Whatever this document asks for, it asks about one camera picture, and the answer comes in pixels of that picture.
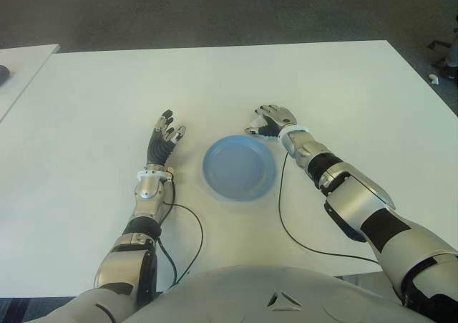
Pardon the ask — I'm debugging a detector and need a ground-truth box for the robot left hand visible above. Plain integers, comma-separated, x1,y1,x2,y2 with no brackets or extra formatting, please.
146,108,187,167

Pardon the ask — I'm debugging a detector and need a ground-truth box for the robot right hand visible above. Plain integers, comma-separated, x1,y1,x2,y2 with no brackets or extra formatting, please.
243,104,298,138

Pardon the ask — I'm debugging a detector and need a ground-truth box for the blue plate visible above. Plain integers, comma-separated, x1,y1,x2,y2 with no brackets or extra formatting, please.
202,135,277,202

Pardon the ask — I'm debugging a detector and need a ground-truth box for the white side table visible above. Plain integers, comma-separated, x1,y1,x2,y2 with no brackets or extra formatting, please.
0,44,60,123

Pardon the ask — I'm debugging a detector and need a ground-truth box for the grey robot torso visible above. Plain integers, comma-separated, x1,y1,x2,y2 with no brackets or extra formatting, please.
123,264,405,323

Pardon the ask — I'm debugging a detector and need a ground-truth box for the black office chair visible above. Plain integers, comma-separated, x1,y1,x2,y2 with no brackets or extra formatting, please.
427,39,452,69

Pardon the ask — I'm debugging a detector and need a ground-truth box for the thin black cable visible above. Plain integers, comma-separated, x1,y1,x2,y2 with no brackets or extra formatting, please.
278,153,381,266
162,181,204,284

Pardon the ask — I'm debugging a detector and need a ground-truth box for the thick black cable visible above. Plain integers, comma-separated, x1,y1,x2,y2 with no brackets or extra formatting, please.
157,240,177,289

